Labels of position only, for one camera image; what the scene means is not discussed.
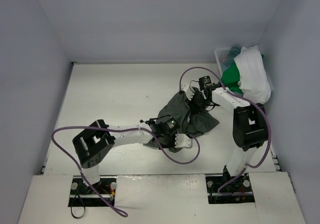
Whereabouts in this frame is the grey t shirt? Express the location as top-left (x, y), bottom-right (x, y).
top-left (145, 91), bottom-right (219, 153)

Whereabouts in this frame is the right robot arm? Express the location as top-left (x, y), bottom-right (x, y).
top-left (181, 76), bottom-right (271, 190)

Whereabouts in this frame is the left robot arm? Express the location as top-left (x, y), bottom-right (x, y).
top-left (72, 115), bottom-right (180, 194)

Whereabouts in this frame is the green t shirt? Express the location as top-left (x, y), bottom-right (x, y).
top-left (219, 54), bottom-right (265, 95)

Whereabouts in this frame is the white laundry basket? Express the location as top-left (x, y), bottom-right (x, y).
top-left (214, 47), bottom-right (272, 96)

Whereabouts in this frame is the white t shirt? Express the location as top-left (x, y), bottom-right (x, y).
top-left (234, 45), bottom-right (272, 104)

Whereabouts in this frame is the light blue garment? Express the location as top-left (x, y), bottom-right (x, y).
top-left (223, 45), bottom-right (242, 66)

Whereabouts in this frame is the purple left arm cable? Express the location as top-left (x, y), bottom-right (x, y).
top-left (50, 125), bottom-right (201, 217)

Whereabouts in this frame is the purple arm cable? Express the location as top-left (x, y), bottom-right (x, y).
top-left (50, 125), bottom-right (201, 217)
top-left (179, 66), bottom-right (273, 194)

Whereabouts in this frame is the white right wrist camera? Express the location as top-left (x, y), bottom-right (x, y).
top-left (181, 84), bottom-right (196, 101)

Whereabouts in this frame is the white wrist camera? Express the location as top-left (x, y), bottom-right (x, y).
top-left (181, 84), bottom-right (196, 101)
top-left (174, 133), bottom-right (193, 149)

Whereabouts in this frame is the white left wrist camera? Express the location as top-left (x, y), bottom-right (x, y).
top-left (174, 133), bottom-right (193, 149)

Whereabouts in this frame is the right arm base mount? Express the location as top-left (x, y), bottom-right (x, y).
top-left (205, 173), bottom-right (255, 204)

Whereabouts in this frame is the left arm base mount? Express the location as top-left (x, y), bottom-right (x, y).
top-left (68, 176), bottom-right (117, 207)

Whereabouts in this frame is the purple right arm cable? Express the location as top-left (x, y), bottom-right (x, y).
top-left (179, 66), bottom-right (273, 194)

